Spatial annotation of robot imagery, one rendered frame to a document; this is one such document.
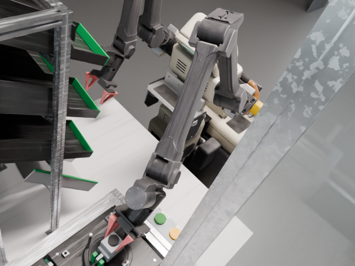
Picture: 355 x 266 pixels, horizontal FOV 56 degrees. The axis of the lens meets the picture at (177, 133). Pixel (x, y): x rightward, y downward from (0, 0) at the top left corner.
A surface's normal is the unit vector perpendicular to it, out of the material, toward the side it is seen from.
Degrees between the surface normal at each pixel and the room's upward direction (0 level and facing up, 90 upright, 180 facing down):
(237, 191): 90
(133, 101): 0
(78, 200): 0
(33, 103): 90
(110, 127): 0
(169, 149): 52
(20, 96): 90
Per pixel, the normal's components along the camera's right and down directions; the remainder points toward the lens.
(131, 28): 0.69, 0.57
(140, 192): -0.34, -0.12
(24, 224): 0.28, -0.66
